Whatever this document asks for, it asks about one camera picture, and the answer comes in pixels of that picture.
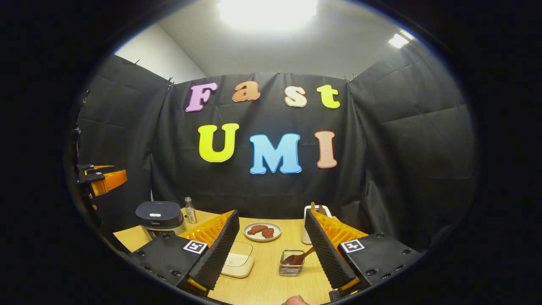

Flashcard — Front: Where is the white toaster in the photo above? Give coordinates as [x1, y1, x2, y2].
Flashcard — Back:
[301, 205, 333, 245]

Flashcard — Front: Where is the small glass bottle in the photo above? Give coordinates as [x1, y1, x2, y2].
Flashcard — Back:
[185, 197, 198, 224]

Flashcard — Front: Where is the large ceiling light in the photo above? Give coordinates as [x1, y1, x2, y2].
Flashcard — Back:
[217, 0, 319, 30]

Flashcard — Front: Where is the dark grey rice cooker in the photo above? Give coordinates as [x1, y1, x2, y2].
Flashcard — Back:
[135, 201, 187, 240]

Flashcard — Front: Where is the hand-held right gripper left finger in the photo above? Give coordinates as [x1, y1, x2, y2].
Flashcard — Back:
[127, 210, 240, 297]

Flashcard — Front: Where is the white round plate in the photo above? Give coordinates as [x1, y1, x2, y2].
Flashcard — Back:
[243, 222, 282, 242]

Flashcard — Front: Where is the small ceiling light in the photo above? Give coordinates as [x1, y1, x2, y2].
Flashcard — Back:
[388, 30, 415, 49]

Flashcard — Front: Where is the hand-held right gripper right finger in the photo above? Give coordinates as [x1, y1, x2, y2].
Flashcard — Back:
[304, 208, 425, 301]

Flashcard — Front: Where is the metal wire chopstick holder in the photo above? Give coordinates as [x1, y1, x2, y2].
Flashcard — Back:
[279, 250, 305, 277]

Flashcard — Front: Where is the brown wooden spoon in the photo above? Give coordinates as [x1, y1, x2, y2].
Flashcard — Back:
[282, 246, 316, 266]

